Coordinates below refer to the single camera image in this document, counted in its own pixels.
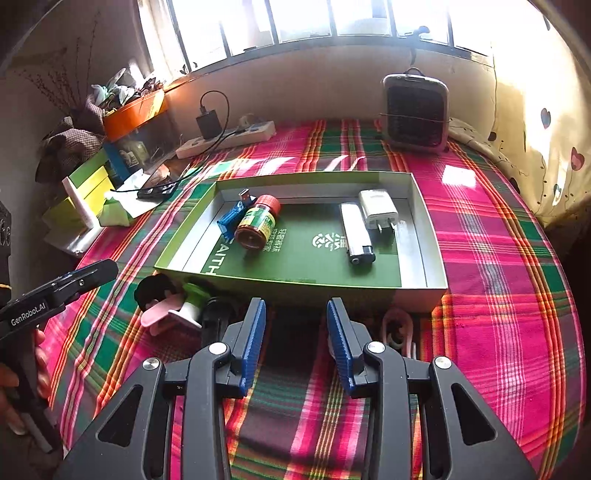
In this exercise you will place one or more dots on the small portable air cooler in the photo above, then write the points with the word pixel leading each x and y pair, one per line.
pixel 415 113

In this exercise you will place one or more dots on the pink and grey clip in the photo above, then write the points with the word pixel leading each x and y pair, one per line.
pixel 392 318

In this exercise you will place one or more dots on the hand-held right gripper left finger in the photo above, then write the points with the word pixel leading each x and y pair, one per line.
pixel 254 341

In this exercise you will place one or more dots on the blue transparent usb tester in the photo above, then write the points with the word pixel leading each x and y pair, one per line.
pixel 231 219

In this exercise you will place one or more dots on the window with dark frame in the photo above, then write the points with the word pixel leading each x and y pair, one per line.
pixel 300 23

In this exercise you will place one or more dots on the pink oval plastic case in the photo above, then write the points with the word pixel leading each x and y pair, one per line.
pixel 159 316

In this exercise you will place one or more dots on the white lighter black base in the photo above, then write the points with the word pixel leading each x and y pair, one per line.
pixel 355 230

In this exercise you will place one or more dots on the cream curtain with hearts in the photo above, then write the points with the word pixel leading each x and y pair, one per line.
pixel 531 115

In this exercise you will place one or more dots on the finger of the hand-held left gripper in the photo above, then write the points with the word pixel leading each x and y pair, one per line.
pixel 69 277
pixel 99 272

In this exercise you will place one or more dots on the orange storage box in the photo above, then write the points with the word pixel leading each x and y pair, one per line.
pixel 134 115

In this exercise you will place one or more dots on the white tube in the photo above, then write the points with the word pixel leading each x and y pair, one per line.
pixel 77 203

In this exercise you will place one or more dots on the black power adapter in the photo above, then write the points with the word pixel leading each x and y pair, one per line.
pixel 208 123

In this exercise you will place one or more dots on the white paper sheet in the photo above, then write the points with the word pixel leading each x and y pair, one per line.
pixel 131 182

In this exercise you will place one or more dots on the pile of grey clutter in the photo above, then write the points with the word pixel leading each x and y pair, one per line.
pixel 120 92

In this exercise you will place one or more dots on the white wall charger plug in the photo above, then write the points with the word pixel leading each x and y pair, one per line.
pixel 378 207

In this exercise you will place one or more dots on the black rectangular battery case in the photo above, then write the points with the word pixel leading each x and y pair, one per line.
pixel 213 323

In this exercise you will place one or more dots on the pink green plaid blanket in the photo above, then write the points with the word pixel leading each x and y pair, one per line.
pixel 485 300

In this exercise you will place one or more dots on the brown bottle red cap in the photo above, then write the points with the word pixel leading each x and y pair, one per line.
pixel 256 224

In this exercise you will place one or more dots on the white power strip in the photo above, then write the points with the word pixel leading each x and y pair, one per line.
pixel 249 134

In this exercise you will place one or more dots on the brown checked cloth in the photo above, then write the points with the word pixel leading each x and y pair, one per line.
pixel 69 138

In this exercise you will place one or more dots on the black smartphone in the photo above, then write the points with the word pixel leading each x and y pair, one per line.
pixel 154 191

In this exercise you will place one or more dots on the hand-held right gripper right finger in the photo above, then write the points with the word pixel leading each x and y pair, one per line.
pixel 339 341

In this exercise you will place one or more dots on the blue carton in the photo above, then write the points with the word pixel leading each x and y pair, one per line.
pixel 117 161

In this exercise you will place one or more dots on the black round plastic case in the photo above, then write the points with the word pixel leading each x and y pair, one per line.
pixel 150 288

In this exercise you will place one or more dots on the person's left hand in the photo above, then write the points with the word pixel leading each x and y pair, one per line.
pixel 42 369

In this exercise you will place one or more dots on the green cloth pouch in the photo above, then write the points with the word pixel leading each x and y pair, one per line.
pixel 117 212

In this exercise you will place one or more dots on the yellow green cardboard box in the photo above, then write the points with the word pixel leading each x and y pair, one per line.
pixel 92 184

